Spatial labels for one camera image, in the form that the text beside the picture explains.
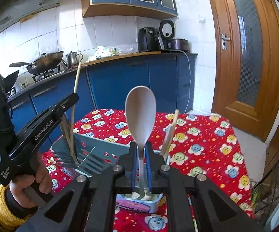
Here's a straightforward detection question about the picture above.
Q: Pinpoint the light blue utensil holder box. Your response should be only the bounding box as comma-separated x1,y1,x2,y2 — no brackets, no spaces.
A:
50,134,165,214

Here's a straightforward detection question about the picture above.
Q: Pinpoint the steel fork left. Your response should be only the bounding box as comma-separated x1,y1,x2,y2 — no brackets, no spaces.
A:
53,149,105,177

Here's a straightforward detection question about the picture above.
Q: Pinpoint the black air fryer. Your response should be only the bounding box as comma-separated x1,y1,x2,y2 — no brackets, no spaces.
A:
137,27,165,52

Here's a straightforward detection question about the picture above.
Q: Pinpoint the wooden chopstick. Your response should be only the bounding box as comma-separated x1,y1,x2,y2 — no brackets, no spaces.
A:
160,109,179,159

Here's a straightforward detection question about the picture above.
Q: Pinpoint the white power cable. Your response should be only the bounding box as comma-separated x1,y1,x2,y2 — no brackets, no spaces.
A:
163,49,194,115

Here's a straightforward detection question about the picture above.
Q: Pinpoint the steel kettle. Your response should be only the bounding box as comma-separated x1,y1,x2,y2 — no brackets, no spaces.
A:
61,52,83,69

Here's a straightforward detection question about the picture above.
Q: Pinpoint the blue kitchen cabinet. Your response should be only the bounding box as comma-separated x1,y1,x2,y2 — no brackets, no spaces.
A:
0,53,198,187

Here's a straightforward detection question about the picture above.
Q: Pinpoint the yellow sleeve forearm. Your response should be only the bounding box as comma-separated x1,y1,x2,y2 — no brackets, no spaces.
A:
0,185,31,231

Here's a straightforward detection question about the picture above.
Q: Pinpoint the left hand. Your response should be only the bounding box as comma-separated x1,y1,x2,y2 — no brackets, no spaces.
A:
9,152,52,208

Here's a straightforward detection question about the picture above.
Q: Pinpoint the gas stove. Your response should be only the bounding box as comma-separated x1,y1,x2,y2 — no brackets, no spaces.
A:
32,65,60,82

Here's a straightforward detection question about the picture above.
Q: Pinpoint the wooden door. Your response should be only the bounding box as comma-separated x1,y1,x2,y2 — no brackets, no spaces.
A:
210,0,279,140

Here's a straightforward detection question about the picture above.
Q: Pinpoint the red flower pattern tablecloth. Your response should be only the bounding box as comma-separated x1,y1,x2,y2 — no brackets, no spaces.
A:
42,109,254,231

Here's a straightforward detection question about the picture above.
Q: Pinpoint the wooden spoon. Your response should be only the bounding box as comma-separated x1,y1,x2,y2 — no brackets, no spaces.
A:
125,85,156,195

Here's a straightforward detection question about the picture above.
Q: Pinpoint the black rice cooker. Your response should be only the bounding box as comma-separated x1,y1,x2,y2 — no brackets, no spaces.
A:
159,20,189,52

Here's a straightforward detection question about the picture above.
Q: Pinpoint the long bamboo stick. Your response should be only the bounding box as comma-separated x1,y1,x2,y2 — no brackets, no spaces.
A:
69,62,81,162

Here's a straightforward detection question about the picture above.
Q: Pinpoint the black wok pan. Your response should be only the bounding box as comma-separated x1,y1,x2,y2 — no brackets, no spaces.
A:
9,51,64,75

